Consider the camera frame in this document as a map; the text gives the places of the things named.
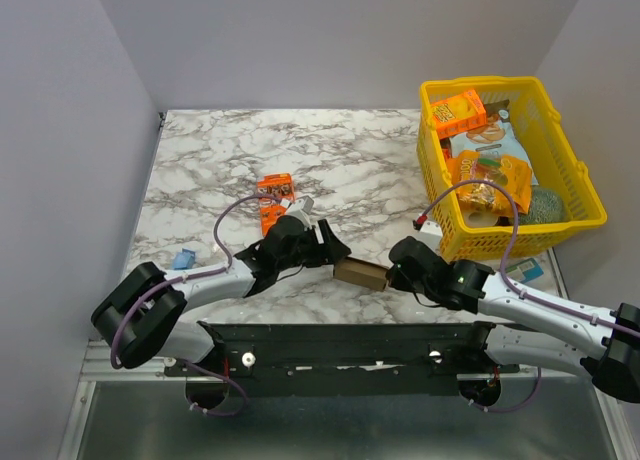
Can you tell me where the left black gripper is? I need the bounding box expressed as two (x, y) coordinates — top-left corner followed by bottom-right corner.
(277, 219), (352, 273)

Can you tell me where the brown cardboard box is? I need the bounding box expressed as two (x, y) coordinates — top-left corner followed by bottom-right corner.
(333, 257), (388, 292)

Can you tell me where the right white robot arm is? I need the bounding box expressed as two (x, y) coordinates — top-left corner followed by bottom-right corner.
(387, 236), (639, 403)

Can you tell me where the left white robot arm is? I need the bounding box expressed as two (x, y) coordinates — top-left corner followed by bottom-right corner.
(91, 215), (351, 375)

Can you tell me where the orange product box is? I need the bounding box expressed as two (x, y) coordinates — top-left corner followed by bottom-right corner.
(257, 173), (295, 236)

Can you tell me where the orange snack box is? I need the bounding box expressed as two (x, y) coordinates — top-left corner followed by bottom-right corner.
(430, 89), (487, 138)

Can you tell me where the small blue white packet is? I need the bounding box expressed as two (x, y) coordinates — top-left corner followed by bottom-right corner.
(506, 258), (544, 283)

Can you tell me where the orange candy bag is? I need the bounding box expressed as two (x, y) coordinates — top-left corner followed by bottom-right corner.
(447, 151), (533, 218)

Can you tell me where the green mesh sponge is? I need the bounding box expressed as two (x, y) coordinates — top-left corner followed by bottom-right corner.
(519, 185), (568, 225)

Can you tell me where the blue flat packet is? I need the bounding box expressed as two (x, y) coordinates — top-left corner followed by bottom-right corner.
(172, 248), (196, 270)

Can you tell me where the light blue snack bag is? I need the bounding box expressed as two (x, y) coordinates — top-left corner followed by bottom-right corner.
(449, 108), (531, 165)

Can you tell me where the yellow plastic basket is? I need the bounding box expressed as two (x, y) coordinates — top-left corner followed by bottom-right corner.
(417, 76), (607, 261)

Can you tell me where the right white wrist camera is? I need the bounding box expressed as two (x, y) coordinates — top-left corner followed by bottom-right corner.
(414, 221), (443, 250)

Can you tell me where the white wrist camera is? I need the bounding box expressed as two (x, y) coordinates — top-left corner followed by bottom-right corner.
(414, 221), (443, 250)
(285, 196), (314, 229)

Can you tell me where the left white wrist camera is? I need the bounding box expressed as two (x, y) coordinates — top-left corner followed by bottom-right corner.
(285, 196), (314, 229)

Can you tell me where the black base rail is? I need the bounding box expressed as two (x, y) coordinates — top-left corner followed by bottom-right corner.
(164, 319), (521, 399)

